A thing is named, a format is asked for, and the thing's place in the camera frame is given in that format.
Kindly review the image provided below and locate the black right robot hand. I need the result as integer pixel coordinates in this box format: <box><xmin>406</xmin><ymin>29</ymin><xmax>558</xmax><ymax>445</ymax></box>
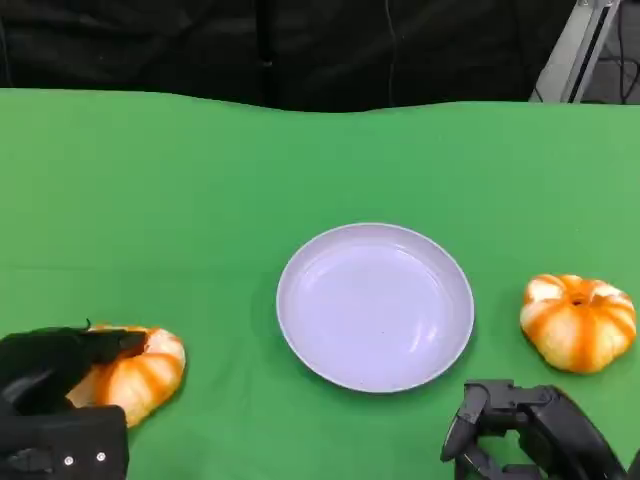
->
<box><xmin>439</xmin><ymin>378</ymin><xmax>630</xmax><ymax>480</ymax></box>

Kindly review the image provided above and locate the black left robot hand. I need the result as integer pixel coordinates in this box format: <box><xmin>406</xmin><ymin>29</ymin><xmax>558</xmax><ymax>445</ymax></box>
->
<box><xmin>0</xmin><ymin>318</ymin><xmax>152</xmax><ymax>419</ymax></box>

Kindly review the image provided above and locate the orange and white bread roll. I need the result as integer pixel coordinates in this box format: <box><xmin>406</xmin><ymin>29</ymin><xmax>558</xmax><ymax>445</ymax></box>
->
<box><xmin>64</xmin><ymin>324</ymin><xmax>188</xmax><ymax>430</ymax></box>
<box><xmin>519</xmin><ymin>273</ymin><xmax>638</xmax><ymax>375</ymax></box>

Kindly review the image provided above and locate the lilac plate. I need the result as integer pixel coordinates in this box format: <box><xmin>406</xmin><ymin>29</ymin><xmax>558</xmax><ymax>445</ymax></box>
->
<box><xmin>275</xmin><ymin>221</ymin><xmax>476</xmax><ymax>395</ymax></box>

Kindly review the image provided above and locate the black backdrop curtain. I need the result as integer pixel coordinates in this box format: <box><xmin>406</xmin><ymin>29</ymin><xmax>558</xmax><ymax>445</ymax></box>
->
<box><xmin>0</xmin><ymin>0</ymin><xmax>584</xmax><ymax>114</ymax></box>

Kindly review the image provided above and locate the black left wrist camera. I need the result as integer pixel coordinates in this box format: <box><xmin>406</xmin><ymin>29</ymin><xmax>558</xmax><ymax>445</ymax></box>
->
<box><xmin>0</xmin><ymin>404</ymin><xmax>132</xmax><ymax>480</ymax></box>

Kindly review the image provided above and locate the black floor cable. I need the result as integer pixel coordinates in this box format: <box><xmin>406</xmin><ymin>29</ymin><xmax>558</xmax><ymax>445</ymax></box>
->
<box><xmin>594</xmin><ymin>29</ymin><xmax>640</xmax><ymax>105</ymax></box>

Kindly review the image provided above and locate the silver metal frame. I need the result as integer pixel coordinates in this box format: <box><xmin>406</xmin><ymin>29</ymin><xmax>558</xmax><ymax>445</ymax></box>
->
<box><xmin>528</xmin><ymin>0</ymin><xmax>626</xmax><ymax>104</ymax></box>

